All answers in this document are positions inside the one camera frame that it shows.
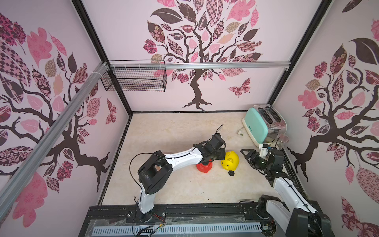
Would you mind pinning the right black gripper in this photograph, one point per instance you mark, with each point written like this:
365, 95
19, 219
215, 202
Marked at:
252, 158

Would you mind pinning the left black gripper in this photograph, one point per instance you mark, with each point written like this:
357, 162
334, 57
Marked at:
223, 152

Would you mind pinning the red piggy bank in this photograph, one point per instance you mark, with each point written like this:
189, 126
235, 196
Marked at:
204, 168

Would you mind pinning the yellow piggy bank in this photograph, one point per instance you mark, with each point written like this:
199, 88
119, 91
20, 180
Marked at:
231, 161

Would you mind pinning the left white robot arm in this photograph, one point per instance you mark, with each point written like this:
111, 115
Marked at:
155, 172

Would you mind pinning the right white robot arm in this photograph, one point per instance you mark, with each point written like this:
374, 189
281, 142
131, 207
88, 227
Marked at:
293, 213

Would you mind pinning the mint green toaster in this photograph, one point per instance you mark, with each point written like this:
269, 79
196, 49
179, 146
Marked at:
263, 123

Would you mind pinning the glass spice jar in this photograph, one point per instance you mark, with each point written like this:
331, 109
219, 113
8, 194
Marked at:
282, 139

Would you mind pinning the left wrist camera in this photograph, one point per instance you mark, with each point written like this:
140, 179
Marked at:
217, 142

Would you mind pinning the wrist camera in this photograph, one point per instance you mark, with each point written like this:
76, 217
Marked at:
264, 150
217, 142

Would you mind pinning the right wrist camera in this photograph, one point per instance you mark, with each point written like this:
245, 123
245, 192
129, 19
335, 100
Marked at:
264, 150

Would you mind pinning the black base frame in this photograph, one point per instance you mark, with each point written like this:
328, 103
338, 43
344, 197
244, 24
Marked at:
167, 214

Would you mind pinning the white slotted cable duct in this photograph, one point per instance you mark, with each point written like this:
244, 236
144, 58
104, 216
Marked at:
176, 230

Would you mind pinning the aluminium rail back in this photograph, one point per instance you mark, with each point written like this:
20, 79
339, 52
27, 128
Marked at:
229, 65

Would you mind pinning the aluminium rail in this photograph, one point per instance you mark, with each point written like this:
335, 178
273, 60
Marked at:
229, 65
24, 173

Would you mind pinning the black wire basket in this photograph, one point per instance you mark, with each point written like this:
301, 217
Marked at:
136, 76

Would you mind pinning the aluminium rail left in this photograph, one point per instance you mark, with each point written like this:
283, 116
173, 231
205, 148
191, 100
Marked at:
24, 173

